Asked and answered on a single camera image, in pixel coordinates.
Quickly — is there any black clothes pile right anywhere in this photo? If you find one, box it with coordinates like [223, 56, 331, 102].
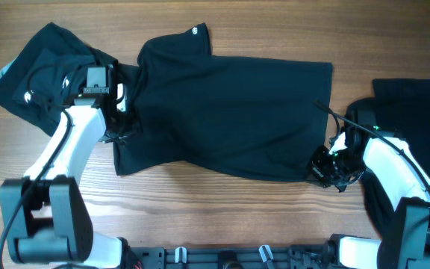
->
[343, 78, 430, 240]

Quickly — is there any white rail clip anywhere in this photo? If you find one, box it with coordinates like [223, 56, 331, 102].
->
[174, 247, 187, 265]
[258, 244, 275, 269]

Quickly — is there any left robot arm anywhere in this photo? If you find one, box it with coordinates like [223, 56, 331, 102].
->
[0, 93, 143, 268]

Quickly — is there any left white rail clip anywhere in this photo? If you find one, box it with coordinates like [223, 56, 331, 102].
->
[174, 247, 187, 265]

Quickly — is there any black t-shirt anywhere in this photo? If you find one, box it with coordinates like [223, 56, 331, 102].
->
[113, 24, 333, 182]

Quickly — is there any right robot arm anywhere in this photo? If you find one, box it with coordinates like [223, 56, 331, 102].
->
[308, 125, 430, 268]

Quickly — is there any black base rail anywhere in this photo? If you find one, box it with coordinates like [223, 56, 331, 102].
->
[132, 243, 344, 269]

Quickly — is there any folded black clothes stack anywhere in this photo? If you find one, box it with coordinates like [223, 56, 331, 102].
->
[0, 22, 116, 136]

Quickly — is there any right white rail clip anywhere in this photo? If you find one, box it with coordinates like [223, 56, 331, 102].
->
[258, 244, 275, 269]

